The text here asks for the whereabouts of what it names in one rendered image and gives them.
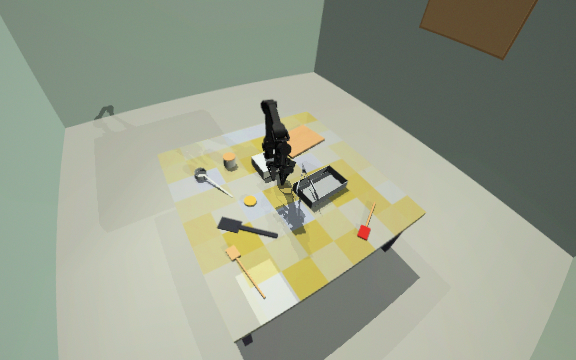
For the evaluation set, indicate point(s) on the grey cylinder with orange top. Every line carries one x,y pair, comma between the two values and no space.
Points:
229,159

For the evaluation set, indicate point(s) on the light wooden board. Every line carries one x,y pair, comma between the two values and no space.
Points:
301,139

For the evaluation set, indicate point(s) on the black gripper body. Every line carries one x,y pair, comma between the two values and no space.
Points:
279,162

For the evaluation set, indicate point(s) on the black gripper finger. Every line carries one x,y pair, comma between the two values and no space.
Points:
283,177
272,172

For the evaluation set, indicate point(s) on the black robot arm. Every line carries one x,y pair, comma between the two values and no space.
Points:
276,134

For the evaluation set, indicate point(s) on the grey spatula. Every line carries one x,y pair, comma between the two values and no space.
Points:
234,225

